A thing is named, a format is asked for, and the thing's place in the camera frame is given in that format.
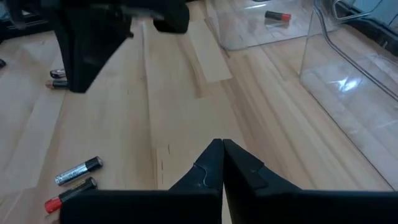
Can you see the black red-tipped AA battery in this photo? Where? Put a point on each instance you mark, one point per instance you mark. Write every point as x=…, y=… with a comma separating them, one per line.
x=84, y=187
x=276, y=15

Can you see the black copper-top AA battery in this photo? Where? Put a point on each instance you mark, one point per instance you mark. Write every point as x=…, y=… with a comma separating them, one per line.
x=59, y=84

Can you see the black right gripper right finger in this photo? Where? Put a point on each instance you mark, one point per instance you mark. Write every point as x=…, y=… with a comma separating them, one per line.
x=295, y=208

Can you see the clear plastic bin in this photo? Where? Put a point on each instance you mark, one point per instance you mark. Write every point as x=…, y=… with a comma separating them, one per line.
x=245, y=34
x=357, y=102

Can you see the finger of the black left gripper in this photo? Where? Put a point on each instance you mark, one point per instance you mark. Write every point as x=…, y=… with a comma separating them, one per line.
x=112, y=28
x=74, y=31

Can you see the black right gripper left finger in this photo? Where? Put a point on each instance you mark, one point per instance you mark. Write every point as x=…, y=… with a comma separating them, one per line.
x=140, y=208

